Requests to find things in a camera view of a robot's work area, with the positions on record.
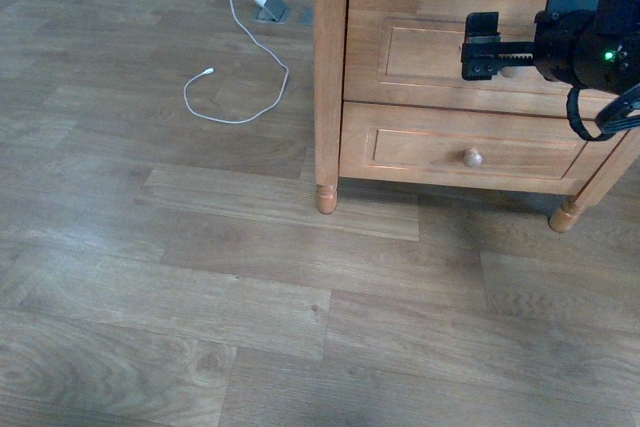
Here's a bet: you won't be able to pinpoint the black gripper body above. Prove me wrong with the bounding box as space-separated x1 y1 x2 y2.
533 10 639 95

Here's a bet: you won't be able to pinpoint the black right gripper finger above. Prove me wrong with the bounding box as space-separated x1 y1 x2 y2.
461 12 534 81

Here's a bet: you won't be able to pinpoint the upper wooden drawer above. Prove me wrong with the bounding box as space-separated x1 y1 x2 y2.
343 0 619 121

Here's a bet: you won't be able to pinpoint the wooden drawer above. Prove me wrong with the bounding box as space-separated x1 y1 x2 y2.
339 103 617 194
343 0 619 121

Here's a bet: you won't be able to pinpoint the round wooden drawer knob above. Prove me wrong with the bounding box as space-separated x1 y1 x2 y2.
463 148 483 168

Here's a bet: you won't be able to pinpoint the lower wooden drawer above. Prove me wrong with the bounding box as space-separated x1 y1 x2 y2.
339 103 617 194

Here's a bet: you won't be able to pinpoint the wooden nightstand cabinet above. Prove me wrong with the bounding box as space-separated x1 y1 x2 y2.
314 0 639 232

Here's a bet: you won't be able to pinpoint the open grey floor socket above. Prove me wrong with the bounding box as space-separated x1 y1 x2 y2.
251 0 291 24

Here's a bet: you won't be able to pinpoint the black robot arm cables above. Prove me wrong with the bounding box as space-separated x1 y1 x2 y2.
525 0 640 142

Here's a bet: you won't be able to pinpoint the white floor cable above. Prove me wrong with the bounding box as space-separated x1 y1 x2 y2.
183 0 291 125

